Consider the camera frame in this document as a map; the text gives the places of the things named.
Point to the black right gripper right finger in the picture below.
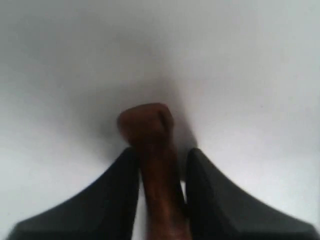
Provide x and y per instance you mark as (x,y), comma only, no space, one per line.
(220,210)

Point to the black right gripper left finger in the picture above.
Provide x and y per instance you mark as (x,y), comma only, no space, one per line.
(105,210)

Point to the brown wooden stick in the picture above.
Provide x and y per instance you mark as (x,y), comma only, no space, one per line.
(148,129)

